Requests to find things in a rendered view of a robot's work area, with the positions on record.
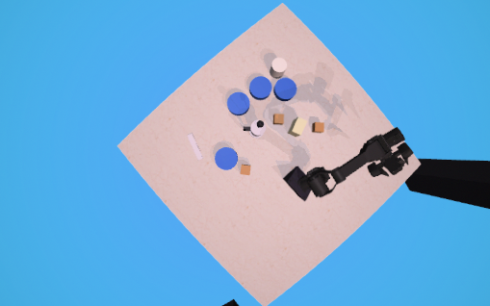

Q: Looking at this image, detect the blue cylinder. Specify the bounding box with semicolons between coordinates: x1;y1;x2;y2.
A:
215;147;238;170
227;92;250;115
273;77;297;101
249;76;271;100

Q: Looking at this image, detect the cream rectangular block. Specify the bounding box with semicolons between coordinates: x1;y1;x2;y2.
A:
288;117;307;137

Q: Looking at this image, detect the small orange block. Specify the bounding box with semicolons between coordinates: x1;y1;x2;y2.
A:
241;165;251;175
312;122;324;134
273;114;284;124

